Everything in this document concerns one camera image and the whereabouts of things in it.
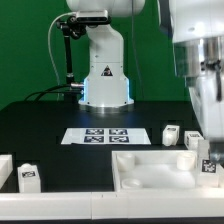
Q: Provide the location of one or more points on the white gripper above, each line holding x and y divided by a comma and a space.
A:
207, 97

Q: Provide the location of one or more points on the white square table top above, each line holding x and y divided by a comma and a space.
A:
157, 169

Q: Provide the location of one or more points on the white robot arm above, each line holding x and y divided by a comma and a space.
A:
193, 32

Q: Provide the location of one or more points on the white sheet with fiducial tags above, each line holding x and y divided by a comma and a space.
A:
104, 136

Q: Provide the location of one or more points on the white U-shaped fence frame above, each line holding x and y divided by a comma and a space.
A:
152, 203

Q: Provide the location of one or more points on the grey camera on stand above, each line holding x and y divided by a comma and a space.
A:
93, 17

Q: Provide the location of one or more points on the black camera stand with cable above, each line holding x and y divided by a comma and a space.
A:
68, 53

